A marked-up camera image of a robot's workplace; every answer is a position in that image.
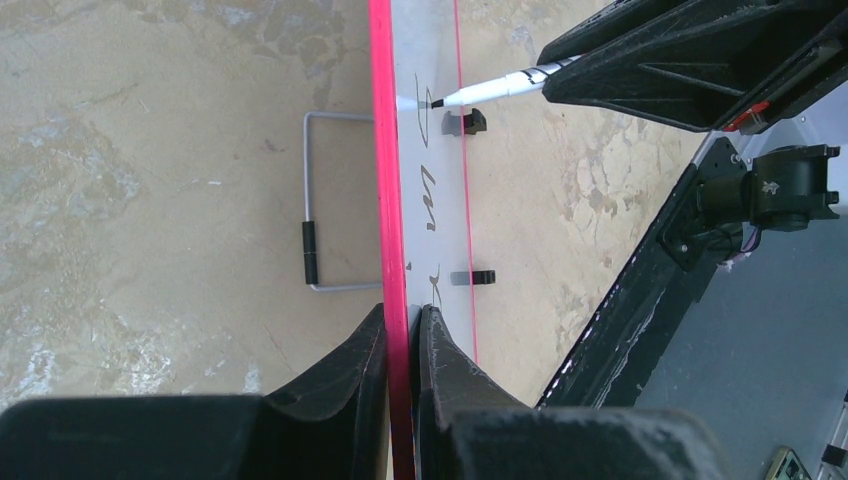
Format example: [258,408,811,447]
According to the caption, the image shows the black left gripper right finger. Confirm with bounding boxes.
[417,305,726,479]

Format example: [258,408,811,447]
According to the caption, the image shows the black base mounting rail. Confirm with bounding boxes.
[537,135,747,408]

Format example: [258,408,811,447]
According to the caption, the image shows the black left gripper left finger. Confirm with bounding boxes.
[1,305,387,479]

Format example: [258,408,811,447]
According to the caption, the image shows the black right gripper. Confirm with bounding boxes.
[537,1,847,134]

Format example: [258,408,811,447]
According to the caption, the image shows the pink framed whiteboard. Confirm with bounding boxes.
[368,1,478,479]

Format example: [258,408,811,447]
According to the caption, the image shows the wire whiteboard stand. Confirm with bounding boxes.
[301,111,382,293]

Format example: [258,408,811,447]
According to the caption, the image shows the white whiteboard marker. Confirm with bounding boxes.
[429,55,581,109]

